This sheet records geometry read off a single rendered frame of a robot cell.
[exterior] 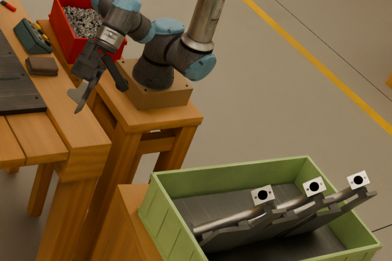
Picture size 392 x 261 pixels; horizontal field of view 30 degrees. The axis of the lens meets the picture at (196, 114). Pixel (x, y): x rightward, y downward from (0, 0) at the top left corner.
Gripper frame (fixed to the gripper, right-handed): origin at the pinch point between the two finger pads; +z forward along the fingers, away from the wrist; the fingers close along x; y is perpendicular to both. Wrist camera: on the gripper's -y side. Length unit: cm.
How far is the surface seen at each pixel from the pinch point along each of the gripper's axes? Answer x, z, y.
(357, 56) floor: -322, -125, -159
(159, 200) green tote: -3.5, 12.6, -32.4
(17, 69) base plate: -42.4, -1.9, 25.2
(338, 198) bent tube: -4, -12, -81
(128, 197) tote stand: -21.1, 17.5, -25.5
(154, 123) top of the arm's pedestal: -46, -7, -24
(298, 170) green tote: -35, -15, -75
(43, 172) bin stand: -99, 32, 3
